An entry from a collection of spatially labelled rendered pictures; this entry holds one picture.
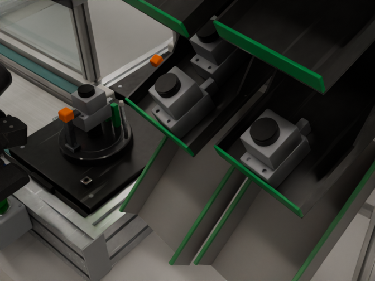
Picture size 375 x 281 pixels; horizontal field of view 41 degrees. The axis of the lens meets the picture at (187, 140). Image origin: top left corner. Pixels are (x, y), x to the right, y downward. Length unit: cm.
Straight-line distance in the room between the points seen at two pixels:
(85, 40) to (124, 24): 49
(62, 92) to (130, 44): 36
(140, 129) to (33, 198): 24
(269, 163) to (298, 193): 5
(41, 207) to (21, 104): 38
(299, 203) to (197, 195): 23
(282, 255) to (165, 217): 19
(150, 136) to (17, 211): 28
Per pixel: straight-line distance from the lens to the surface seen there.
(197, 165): 75
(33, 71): 127
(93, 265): 87
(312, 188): 56
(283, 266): 69
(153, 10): 53
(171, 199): 77
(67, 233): 85
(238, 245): 72
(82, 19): 109
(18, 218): 92
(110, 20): 163
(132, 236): 91
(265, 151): 52
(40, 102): 121
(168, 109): 58
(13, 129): 84
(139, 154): 94
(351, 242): 96
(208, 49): 61
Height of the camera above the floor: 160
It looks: 41 degrees down
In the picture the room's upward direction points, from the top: 3 degrees counter-clockwise
